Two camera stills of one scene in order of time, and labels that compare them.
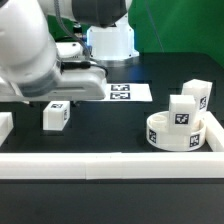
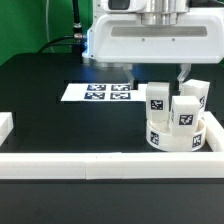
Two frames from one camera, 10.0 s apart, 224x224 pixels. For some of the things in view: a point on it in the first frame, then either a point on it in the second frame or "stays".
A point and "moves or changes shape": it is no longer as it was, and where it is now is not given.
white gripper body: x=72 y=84 -> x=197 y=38
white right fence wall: x=214 y=132 stays
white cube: x=200 y=89 stays
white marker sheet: x=127 y=92 stays
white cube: x=56 y=115 -> x=158 y=103
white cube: x=181 y=114 moves or changes shape
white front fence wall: x=112 y=165 stays
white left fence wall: x=6 y=126 stays
